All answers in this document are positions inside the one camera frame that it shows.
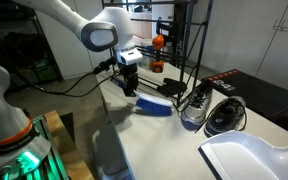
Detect white and blue hand broom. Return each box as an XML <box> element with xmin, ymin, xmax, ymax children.
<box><xmin>110</xmin><ymin>77</ymin><xmax>173</xmax><ymax>116</ymax></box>

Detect wooden board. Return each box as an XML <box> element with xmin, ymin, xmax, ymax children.
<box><xmin>44</xmin><ymin>110</ymin><xmax>95</xmax><ymax>180</ymax></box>

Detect black box with red dots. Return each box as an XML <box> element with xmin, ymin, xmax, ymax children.
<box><xmin>206</xmin><ymin>69</ymin><xmax>288</xmax><ymax>121</ymax></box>

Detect black metal shoe rack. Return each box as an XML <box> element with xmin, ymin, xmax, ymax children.
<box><xmin>101</xmin><ymin>0</ymin><xmax>214</xmax><ymax>105</ymax></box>

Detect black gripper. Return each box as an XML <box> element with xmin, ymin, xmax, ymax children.
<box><xmin>119</xmin><ymin>64</ymin><xmax>138</xmax><ymax>97</ymax></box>

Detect white trash bin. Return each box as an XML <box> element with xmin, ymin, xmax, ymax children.
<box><xmin>92</xmin><ymin>125</ymin><xmax>132</xmax><ymax>180</ymax></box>

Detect black and blue sneaker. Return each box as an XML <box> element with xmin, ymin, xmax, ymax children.
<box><xmin>204</xmin><ymin>96</ymin><xmax>247</xmax><ymax>137</ymax></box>

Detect white robot base with orange ring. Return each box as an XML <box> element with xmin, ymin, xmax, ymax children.
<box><xmin>0</xmin><ymin>66</ymin><xmax>51</xmax><ymax>180</ymax></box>

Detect white dustpan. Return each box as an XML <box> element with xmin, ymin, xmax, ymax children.
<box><xmin>198</xmin><ymin>131</ymin><xmax>288</xmax><ymax>180</ymax></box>

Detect orange and black clamp tool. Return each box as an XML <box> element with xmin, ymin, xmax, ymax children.
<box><xmin>152</xmin><ymin>17</ymin><xmax>173</xmax><ymax>73</ymax></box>

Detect white cabinet doors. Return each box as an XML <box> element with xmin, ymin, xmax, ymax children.
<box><xmin>189</xmin><ymin>0</ymin><xmax>288</xmax><ymax>89</ymax></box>

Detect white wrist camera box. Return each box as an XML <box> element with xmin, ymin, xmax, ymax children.
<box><xmin>116</xmin><ymin>47</ymin><xmax>143</xmax><ymax>65</ymax></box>

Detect black shelving unit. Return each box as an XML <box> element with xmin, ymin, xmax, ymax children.
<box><xmin>0</xmin><ymin>0</ymin><xmax>63</xmax><ymax>91</ymax></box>

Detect grey and white sneaker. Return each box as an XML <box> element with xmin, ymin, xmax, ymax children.
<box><xmin>181</xmin><ymin>80</ymin><xmax>213</xmax><ymax>126</ymax></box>

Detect black clamp on table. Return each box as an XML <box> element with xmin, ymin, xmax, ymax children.
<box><xmin>157</xmin><ymin>78</ymin><xmax>187</xmax><ymax>97</ymax></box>

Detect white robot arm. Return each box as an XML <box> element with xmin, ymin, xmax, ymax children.
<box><xmin>13</xmin><ymin>0</ymin><xmax>143</xmax><ymax>97</ymax></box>

